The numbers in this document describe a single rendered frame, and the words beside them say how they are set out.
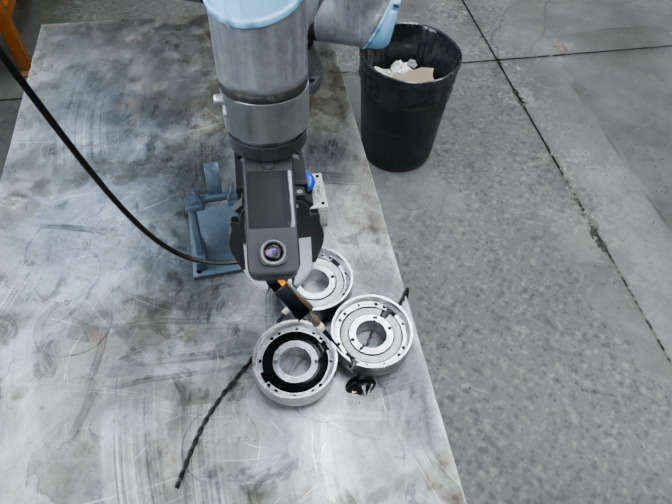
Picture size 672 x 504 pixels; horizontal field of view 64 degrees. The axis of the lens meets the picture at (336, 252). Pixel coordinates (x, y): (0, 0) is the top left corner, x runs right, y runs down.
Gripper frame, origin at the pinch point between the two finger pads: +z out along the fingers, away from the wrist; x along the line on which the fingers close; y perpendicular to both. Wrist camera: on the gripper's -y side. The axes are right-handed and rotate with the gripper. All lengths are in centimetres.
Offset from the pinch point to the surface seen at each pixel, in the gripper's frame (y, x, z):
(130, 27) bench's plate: 78, 25, 3
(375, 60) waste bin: 134, -43, 43
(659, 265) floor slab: 62, -128, 84
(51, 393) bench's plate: -1.6, 29.3, 13.8
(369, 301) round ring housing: 3.7, -11.8, 9.5
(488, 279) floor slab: 64, -69, 84
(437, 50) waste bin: 131, -64, 39
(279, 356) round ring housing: -2.5, 0.9, 10.6
